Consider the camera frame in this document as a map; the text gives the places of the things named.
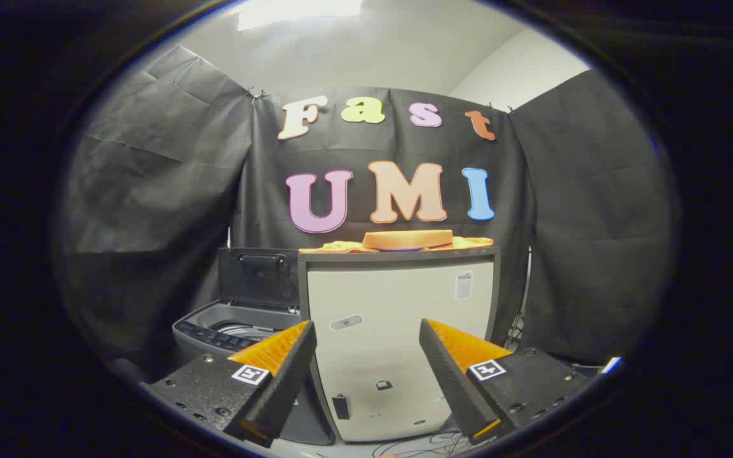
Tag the grey washing machine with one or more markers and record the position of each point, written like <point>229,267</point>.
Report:
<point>214,334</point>

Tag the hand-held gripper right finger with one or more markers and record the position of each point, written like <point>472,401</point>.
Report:
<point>452,381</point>

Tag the black backdrop cloth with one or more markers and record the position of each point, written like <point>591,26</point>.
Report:
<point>163,191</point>

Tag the white cabinet with grey top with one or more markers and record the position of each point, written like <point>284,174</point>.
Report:
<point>379,318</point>

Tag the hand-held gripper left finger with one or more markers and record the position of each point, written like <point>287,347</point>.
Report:
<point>280,388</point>

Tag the orange shirt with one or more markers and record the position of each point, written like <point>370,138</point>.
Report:
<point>404,240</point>

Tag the ceiling light panel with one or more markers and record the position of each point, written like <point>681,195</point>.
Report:
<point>296,11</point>

